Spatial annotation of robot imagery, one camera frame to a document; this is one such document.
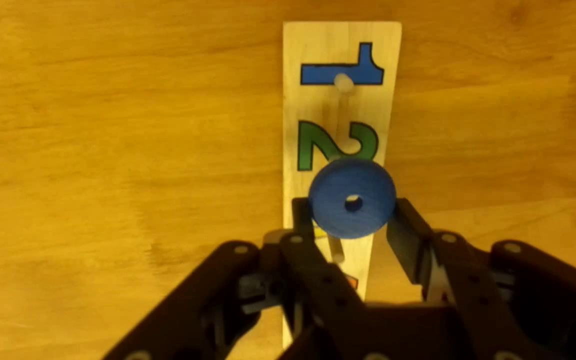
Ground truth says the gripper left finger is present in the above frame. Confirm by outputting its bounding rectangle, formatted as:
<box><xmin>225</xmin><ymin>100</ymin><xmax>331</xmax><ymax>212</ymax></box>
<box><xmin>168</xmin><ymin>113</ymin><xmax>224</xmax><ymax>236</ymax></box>
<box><xmin>102</xmin><ymin>197</ymin><xmax>369</xmax><ymax>360</ymax></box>

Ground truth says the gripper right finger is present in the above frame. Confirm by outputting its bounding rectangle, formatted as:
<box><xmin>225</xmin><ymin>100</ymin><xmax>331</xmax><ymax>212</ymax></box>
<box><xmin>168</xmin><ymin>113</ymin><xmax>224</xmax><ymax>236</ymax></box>
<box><xmin>386</xmin><ymin>198</ymin><xmax>576</xmax><ymax>360</ymax></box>

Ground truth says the blue round wooden ring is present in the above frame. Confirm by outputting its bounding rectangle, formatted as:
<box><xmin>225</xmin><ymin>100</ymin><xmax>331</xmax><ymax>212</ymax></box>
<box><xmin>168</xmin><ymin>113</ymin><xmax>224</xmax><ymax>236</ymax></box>
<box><xmin>308</xmin><ymin>158</ymin><xmax>397</xmax><ymax>240</ymax></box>

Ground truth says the wooden number peg board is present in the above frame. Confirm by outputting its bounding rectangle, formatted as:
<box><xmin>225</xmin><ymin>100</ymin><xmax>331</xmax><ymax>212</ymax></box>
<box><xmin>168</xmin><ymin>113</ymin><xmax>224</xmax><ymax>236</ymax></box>
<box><xmin>282</xmin><ymin>20</ymin><xmax>403</xmax><ymax>351</ymax></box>

